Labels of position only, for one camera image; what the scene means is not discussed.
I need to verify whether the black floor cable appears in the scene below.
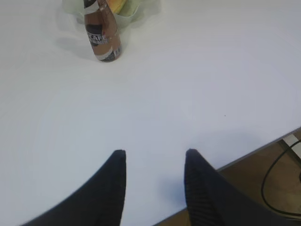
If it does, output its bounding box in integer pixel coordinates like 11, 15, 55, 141
261, 138, 301, 216

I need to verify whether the brown coffee drink bottle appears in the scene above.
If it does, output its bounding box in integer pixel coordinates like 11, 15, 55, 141
83, 0, 121, 62

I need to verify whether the white table leg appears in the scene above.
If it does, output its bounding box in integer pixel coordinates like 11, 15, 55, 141
283, 134, 301, 163

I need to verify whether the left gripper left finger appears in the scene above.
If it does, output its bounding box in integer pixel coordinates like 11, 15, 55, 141
25, 150, 127, 226

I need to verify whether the sugared bread roll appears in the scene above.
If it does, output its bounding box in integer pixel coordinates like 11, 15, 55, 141
107, 0, 127, 14

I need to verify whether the green wavy glass plate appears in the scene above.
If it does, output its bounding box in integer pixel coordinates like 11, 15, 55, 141
62, 0, 160, 28

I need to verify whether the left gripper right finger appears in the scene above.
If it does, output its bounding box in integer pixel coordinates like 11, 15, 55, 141
184, 149, 297, 226

